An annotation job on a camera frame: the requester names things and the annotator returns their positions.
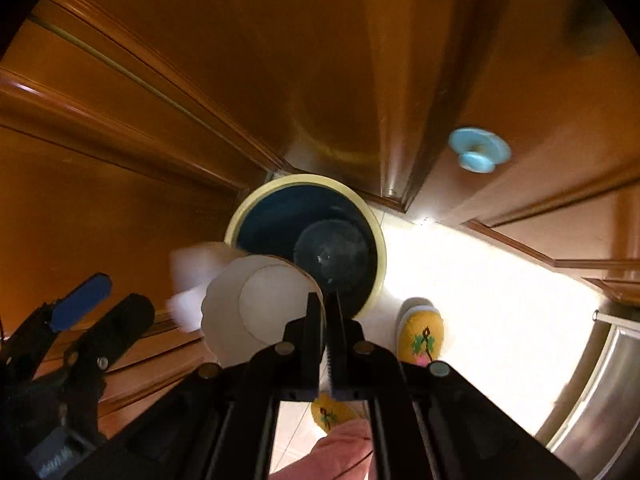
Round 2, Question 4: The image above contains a light blue cabinet knob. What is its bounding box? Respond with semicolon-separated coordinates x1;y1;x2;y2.
448;126;512;174

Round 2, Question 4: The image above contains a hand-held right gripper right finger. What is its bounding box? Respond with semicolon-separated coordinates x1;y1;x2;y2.
327;292;576;480

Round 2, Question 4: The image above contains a white paper cup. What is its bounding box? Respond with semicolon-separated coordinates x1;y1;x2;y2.
200;255;326;368

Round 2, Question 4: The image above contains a round yellow-rimmed trash bin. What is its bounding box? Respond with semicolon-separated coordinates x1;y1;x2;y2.
224;174;387;318

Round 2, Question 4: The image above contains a white tissue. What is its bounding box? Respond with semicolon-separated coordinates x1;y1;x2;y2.
167;241;241;333

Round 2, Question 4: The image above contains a stainless steel appliance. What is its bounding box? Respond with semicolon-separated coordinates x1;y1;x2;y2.
532;310;640;480

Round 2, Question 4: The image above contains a brown wooden base cabinet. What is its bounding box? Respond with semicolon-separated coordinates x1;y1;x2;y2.
0;0;640;436

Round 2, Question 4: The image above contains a yellow embroidered slipper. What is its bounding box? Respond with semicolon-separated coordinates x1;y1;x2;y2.
311;394;368;436
396;297;446;367

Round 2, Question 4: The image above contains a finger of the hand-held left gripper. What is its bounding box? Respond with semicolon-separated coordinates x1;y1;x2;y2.
0;272;113;386
59;293;157;442

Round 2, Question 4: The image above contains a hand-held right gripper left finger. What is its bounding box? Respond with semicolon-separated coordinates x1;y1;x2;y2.
65;292;325;480

